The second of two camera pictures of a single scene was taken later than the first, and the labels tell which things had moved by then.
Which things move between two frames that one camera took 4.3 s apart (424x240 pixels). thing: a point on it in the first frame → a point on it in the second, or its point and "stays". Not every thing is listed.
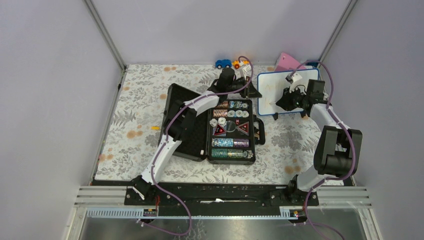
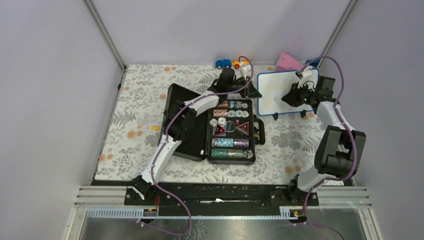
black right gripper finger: (286, 107) → (291, 101)
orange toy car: (236, 63) stays
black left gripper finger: (256, 94) stays
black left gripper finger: (252, 89) stays
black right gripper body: (295, 99) → (303, 95)
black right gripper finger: (282, 102) → (290, 98)
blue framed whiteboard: (271, 86) stays
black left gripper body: (236, 85) stays
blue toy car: (224, 63) stays
